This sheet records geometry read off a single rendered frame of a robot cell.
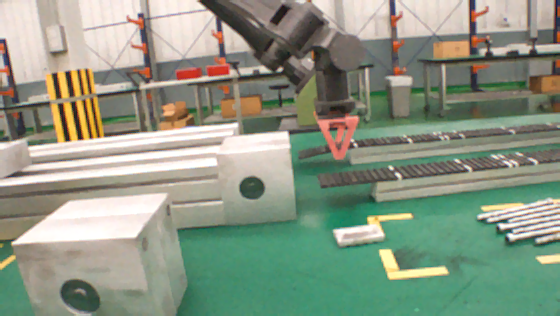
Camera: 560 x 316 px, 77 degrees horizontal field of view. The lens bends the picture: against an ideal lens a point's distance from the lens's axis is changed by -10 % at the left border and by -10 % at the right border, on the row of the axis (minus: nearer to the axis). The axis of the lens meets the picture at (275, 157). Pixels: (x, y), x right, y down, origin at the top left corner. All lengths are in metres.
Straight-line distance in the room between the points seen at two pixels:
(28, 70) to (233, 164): 9.96
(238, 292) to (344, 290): 0.10
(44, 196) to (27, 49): 9.80
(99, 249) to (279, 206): 0.26
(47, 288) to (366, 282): 0.26
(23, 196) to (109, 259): 0.33
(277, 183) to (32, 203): 0.33
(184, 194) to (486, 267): 0.35
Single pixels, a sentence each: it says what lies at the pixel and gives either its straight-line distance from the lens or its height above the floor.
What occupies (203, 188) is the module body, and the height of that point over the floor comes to 0.83.
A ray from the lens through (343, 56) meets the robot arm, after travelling 0.61.
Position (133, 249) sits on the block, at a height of 0.86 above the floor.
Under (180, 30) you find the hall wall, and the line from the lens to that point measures 8.60.
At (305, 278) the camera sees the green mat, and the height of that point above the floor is 0.78.
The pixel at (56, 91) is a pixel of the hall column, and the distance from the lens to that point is 3.95.
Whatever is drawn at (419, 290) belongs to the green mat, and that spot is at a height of 0.78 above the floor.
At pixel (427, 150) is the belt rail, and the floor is 0.79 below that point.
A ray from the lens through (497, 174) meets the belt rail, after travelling 0.59.
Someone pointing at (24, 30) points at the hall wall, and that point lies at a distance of 10.38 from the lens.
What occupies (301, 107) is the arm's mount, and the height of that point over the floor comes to 0.83.
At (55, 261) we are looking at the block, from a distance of 0.32.
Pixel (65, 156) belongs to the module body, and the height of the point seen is 0.85.
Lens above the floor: 0.98
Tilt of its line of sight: 14 degrees down
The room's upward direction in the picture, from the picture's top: 6 degrees counter-clockwise
